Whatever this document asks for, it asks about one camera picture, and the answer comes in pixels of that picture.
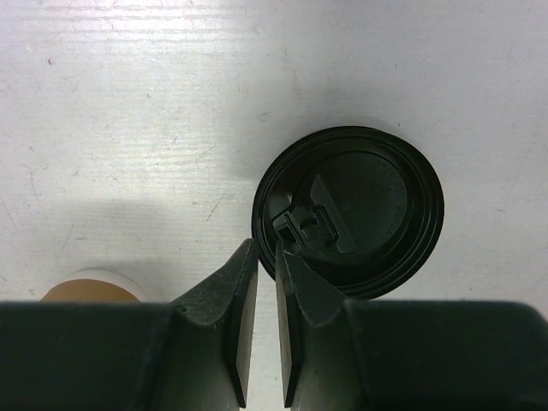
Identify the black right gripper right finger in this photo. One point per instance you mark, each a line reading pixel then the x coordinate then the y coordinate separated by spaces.
pixel 316 347

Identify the brown paper coffee cup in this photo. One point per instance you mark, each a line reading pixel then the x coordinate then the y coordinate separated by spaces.
pixel 95 285

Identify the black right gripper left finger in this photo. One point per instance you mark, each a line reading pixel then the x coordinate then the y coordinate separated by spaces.
pixel 212 333

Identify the black plastic cup lid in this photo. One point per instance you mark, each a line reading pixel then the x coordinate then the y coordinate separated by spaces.
pixel 363 208

